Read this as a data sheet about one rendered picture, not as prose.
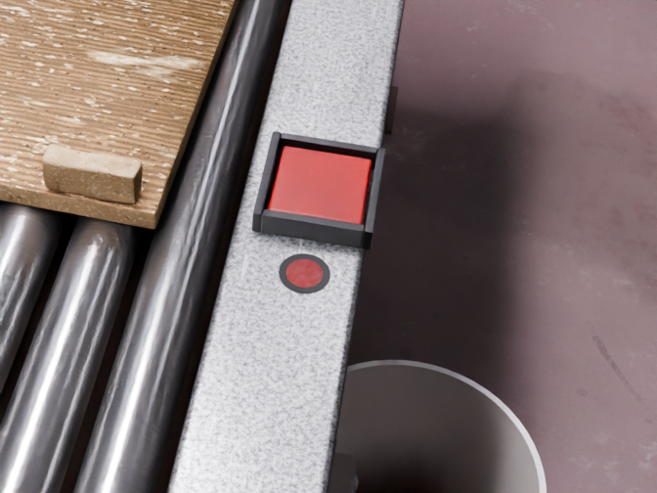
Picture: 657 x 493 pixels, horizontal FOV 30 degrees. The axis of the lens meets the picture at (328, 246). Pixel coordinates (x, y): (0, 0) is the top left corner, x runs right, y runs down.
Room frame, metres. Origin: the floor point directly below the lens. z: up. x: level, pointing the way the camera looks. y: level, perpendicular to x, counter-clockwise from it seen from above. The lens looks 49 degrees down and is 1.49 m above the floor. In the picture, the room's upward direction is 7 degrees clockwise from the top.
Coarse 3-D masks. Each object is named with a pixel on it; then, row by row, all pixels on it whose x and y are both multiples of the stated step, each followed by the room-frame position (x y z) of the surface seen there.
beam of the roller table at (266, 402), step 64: (320, 0) 0.75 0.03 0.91; (384, 0) 0.76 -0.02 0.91; (320, 64) 0.68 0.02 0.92; (384, 64) 0.69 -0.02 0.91; (320, 128) 0.61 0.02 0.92; (384, 128) 0.62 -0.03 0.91; (256, 192) 0.54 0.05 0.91; (256, 256) 0.49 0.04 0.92; (320, 256) 0.50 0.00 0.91; (256, 320) 0.44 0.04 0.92; (320, 320) 0.45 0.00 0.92; (256, 384) 0.40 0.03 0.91; (320, 384) 0.40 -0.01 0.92; (192, 448) 0.35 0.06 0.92; (256, 448) 0.35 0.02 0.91; (320, 448) 0.36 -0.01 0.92
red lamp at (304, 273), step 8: (296, 264) 0.49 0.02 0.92; (304, 264) 0.49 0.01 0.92; (312, 264) 0.49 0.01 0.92; (288, 272) 0.48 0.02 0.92; (296, 272) 0.48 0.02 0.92; (304, 272) 0.48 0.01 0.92; (312, 272) 0.48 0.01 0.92; (320, 272) 0.48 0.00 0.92; (296, 280) 0.47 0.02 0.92; (304, 280) 0.48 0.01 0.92; (312, 280) 0.48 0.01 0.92; (320, 280) 0.48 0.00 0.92
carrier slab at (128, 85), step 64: (0, 0) 0.68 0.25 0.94; (64, 0) 0.69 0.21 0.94; (128, 0) 0.69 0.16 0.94; (192, 0) 0.70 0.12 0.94; (0, 64) 0.61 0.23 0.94; (64, 64) 0.62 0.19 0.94; (128, 64) 0.63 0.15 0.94; (192, 64) 0.64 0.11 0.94; (0, 128) 0.55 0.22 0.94; (64, 128) 0.56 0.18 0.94; (128, 128) 0.57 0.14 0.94; (192, 128) 0.59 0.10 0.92; (0, 192) 0.50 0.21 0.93; (64, 192) 0.50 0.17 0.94
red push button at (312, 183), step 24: (288, 168) 0.56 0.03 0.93; (312, 168) 0.56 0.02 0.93; (336, 168) 0.56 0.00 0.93; (360, 168) 0.56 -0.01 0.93; (288, 192) 0.53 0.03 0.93; (312, 192) 0.54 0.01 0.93; (336, 192) 0.54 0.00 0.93; (360, 192) 0.54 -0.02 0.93; (336, 216) 0.52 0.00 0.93; (360, 216) 0.52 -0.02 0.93
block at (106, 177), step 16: (48, 160) 0.50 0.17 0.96; (64, 160) 0.50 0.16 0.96; (80, 160) 0.51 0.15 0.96; (96, 160) 0.51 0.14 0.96; (112, 160) 0.51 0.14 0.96; (128, 160) 0.51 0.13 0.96; (48, 176) 0.50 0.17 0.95; (64, 176) 0.50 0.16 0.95; (80, 176) 0.50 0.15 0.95; (96, 176) 0.50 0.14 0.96; (112, 176) 0.50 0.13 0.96; (128, 176) 0.50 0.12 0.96; (80, 192) 0.50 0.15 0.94; (96, 192) 0.50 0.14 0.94; (112, 192) 0.50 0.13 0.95; (128, 192) 0.50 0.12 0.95
